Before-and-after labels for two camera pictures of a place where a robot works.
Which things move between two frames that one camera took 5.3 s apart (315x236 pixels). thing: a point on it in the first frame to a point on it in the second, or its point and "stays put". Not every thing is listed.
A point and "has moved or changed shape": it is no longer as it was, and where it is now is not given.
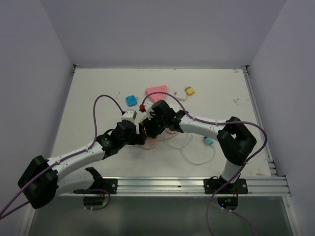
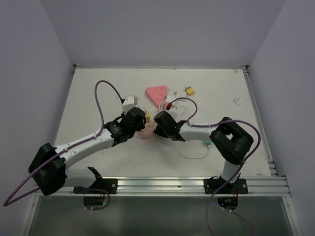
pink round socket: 150,143 has moved or changed shape
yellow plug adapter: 189,90 stays put
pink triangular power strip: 155,97 stays put
